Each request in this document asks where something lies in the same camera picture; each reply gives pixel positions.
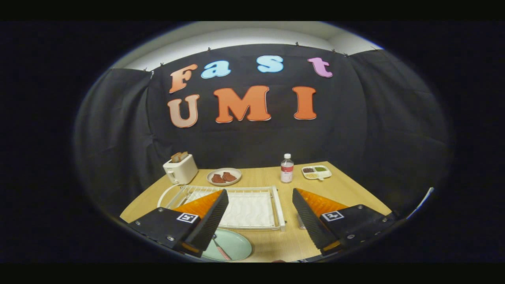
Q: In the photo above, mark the white toaster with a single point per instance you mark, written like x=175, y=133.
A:
x=183, y=171

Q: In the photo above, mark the light green plate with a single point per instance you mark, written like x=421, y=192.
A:
x=236, y=244

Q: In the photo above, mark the pile of green beans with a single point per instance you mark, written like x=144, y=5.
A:
x=320, y=169

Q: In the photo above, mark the red-label plastic bottle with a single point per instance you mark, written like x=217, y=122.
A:
x=287, y=171

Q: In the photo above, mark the black backdrop cloth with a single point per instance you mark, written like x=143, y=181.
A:
x=355, y=138

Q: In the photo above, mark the brown meat piece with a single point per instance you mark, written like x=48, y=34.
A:
x=229, y=176
x=217, y=178

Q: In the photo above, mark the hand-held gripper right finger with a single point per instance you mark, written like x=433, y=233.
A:
x=311, y=225

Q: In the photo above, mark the white divided dish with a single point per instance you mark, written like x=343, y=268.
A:
x=326, y=174

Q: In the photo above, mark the brown toast slice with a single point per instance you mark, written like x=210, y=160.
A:
x=184, y=155
x=176, y=157

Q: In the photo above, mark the white round plate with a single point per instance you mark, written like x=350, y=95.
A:
x=224, y=170

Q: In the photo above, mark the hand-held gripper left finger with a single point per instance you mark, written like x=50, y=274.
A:
x=211, y=225

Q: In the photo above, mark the pile of yellow beans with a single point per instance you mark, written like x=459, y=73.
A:
x=311, y=175

